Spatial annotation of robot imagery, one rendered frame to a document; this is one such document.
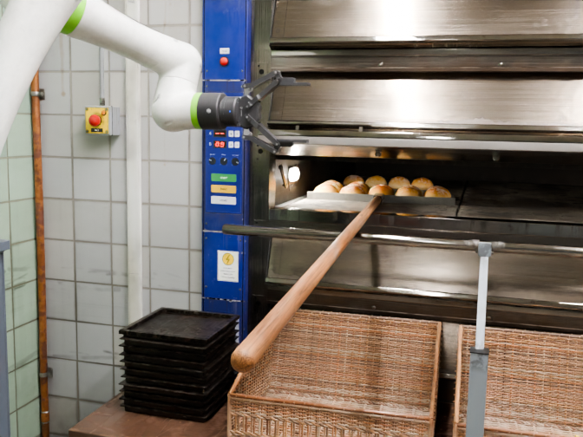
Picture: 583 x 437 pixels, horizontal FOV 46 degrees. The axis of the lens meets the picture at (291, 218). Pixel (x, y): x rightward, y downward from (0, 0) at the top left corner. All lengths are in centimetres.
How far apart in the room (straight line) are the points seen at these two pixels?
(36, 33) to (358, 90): 113
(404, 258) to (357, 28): 74
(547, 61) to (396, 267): 77
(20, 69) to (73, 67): 120
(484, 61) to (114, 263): 144
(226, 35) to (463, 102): 79
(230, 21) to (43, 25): 99
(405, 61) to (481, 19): 25
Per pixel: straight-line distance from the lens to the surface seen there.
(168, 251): 245
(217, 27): 232
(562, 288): 222
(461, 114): 215
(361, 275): 223
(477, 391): 167
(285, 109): 224
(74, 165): 259
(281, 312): 97
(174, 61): 177
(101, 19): 167
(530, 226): 219
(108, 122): 243
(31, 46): 141
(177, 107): 173
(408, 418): 183
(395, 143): 203
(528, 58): 218
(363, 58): 221
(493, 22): 218
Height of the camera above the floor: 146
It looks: 8 degrees down
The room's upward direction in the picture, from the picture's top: 1 degrees clockwise
